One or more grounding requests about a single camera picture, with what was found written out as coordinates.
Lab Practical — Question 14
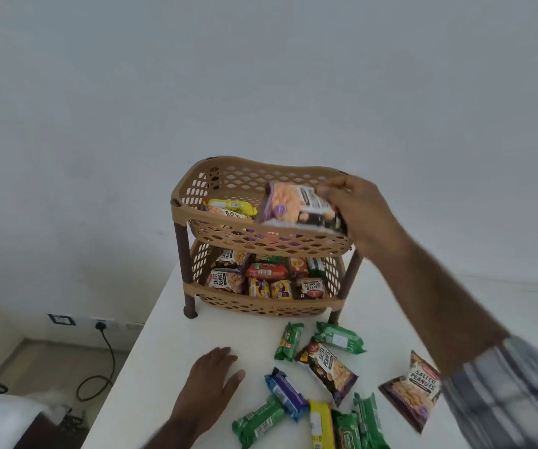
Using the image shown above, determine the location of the person's left hand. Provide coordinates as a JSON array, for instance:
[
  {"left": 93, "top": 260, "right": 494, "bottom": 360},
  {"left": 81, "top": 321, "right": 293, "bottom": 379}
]
[{"left": 171, "top": 347, "right": 246, "bottom": 434}]

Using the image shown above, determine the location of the person's right hand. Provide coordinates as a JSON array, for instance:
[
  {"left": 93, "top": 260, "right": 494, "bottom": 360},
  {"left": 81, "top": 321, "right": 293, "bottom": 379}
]
[{"left": 317, "top": 175, "right": 413, "bottom": 273}]

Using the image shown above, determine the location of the purple peanut snack packet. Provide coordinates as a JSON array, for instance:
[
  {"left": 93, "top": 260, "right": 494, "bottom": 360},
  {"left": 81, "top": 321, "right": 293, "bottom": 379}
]
[{"left": 256, "top": 181, "right": 348, "bottom": 237}]

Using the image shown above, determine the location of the person's left forearm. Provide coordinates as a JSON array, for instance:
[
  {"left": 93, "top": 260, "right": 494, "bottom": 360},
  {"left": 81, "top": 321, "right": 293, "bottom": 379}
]
[{"left": 142, "top": 415, "right": 200, "bottom": 449}]

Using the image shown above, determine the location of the person's right forearm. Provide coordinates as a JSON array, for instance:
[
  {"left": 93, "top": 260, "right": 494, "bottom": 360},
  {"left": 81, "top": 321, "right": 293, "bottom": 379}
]
[{"left": 371, "top": 236, "right": 512, "bottom": 377}]

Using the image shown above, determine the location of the blue biscuit packet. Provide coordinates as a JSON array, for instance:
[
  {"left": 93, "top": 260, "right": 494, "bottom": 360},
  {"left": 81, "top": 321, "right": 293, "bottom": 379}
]
[{"left": 264, "top": 368, "right": 310, "bottom": 423}]

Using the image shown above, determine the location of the dark peanut packet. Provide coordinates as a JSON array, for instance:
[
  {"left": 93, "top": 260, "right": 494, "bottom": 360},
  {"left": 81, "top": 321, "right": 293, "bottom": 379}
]
[
  {"left": 214, "top": 250, "right": 250, "bottom": 271},
  {"left": 378, "top": 350, "right": 443, "bottom": 434},
  {"left": 296, "top": 340, "right": 359, "bottom": 408},
  {"left": 206, "top": 269, "right": 245, "bottom": 294},
  {"left": 295, "top": 277, "right": 327, "bottom": 300}
]

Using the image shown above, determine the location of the beige two-tier basket rack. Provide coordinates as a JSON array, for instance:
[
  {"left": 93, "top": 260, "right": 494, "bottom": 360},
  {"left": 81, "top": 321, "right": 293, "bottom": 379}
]
[{"left": 171, "top": 156, "right": 364, "bottom": 325}]

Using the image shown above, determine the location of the red biscuit packet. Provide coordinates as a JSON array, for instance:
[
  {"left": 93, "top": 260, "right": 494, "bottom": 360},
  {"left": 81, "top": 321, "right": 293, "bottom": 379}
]
[{"left": 245, "top": 263, "right": 289, "bottom": 281}]

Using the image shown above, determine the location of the orange white snack packet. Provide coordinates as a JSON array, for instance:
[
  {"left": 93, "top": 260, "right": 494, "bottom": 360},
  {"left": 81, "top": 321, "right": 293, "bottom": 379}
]
[{"left": 206, "top": 206, "right": 251, "bottom": 223}]

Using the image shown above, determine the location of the dark brown furniture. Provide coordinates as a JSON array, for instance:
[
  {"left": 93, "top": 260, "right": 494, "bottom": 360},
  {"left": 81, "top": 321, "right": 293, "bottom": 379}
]
[{"left": 14, "top": 413, "right": 87, "bottom": 449}]

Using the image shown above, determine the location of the white cloth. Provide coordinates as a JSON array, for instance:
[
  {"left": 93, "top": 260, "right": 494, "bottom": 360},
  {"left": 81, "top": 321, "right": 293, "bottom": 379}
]
[{"left": 0, "top": 392, "right": 70, "bottom": 449}]

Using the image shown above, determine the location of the grey plaid shirt sleeve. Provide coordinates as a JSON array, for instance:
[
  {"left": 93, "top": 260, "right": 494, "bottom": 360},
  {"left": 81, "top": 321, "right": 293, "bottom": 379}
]
[{"left": 441, "top": 336, "right": 538, "bottom": 449}]

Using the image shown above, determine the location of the black plug with cable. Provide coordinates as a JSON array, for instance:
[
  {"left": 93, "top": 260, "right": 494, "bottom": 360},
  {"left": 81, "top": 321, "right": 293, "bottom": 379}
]
[{"left": 76, "top": 321, "right": 116, "bottom": 402}]

